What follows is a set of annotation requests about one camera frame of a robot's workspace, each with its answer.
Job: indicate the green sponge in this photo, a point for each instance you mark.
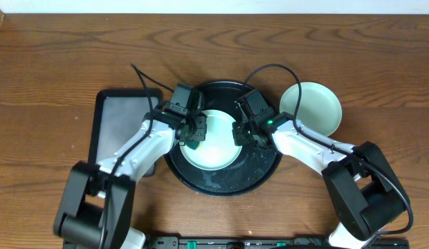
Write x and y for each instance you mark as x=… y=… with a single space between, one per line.
x=194 y=145

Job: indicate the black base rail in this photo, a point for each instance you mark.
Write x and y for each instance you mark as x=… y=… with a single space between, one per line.
x=201 y=243

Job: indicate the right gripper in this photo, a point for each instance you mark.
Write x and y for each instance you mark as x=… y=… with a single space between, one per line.
x=239 y=139

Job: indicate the round black tray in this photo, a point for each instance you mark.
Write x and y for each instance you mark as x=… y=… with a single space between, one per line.
x=253 y=166

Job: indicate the black rectangular tray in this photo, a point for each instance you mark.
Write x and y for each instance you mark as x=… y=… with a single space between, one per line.
x=118 y=123

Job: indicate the light green plate front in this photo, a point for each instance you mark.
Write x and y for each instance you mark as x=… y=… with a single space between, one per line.
x=320 y=109

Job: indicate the light green plate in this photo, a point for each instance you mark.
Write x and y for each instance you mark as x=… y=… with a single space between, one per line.
x=218 y=150
x=320 y=109

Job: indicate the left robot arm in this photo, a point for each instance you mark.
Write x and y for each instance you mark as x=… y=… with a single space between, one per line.
x=96 y=206

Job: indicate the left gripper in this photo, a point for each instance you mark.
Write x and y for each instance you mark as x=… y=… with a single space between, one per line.
x=203 y=124

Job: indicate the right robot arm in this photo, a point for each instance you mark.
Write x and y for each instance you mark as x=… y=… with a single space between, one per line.
x=364 y=190

